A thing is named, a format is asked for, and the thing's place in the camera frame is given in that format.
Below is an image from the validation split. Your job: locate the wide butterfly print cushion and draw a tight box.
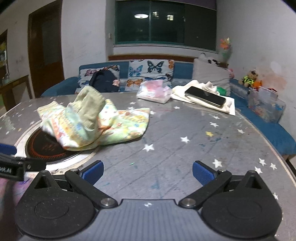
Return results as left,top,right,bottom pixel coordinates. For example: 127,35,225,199
125,60,175,92

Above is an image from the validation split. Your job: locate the teddy bear in yellow vest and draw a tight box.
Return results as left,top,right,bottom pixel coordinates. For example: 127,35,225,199
238,70,259,88

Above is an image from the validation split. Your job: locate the cream folded cloth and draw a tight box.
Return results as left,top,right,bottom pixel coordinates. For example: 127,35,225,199
171,80,236,116

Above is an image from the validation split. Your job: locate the dark smartphone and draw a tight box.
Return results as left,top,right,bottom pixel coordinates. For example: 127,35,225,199
184,86,226,108

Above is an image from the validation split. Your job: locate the colourful flower decoration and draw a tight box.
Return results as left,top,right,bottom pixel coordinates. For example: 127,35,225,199
218,37,233,63

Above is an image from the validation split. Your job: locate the black round induction cooktop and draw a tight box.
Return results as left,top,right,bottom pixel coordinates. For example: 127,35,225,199
23,128,94,166

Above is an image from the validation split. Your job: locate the clear plastic storage box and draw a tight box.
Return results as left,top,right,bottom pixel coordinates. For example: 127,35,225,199
248,86,287,123

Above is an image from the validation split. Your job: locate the colourful patterned towel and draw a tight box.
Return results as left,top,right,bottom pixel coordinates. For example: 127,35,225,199
37,86,152,151

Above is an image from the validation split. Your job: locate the black and white plush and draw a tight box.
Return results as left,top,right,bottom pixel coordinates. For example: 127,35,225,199
200,53,226,66

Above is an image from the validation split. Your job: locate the black backpack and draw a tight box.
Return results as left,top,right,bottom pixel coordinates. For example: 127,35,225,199
89,70,120,93

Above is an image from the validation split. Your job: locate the dark wooden side table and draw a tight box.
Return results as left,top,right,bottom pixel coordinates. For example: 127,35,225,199
0,74,33,112

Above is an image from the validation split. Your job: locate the grey pillow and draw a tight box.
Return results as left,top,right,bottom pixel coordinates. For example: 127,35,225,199
192,58,232,96

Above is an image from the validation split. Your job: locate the clear tissue pack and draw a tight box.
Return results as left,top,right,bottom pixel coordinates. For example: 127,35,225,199
136,80,173,104

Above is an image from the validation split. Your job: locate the dark glass window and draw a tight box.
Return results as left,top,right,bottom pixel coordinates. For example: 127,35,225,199
114,0,218,51

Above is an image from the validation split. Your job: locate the wooden shelf cabinet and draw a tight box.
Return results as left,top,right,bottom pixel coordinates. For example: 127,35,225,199
0,29,9,79

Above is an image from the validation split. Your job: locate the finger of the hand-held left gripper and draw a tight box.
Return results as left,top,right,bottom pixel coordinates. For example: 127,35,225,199
0,152,47,172
0,143,17,155

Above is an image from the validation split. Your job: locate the dark wooden door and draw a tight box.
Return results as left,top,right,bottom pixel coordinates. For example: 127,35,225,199
28,0,65,98

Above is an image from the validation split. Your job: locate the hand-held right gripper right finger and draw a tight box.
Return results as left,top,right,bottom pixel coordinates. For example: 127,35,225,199
178,160,266,208

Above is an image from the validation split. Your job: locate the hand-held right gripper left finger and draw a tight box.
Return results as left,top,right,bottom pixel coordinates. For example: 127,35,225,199
30,160,118,208

